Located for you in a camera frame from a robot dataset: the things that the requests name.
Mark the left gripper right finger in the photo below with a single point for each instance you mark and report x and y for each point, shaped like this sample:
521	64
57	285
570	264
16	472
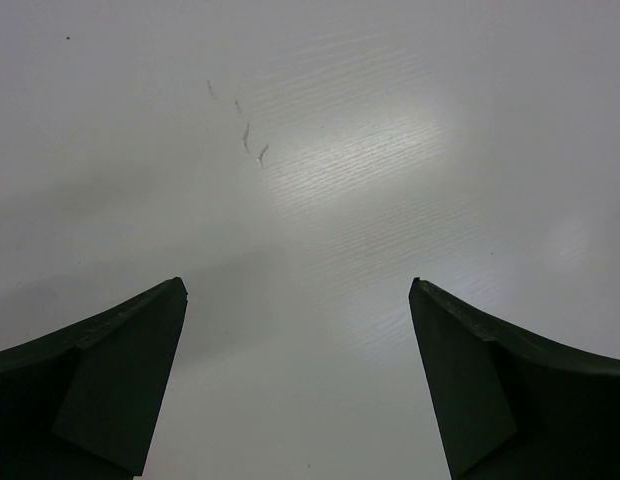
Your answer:
509	403

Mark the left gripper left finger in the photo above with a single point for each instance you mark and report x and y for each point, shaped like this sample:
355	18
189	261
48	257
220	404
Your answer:
83	402

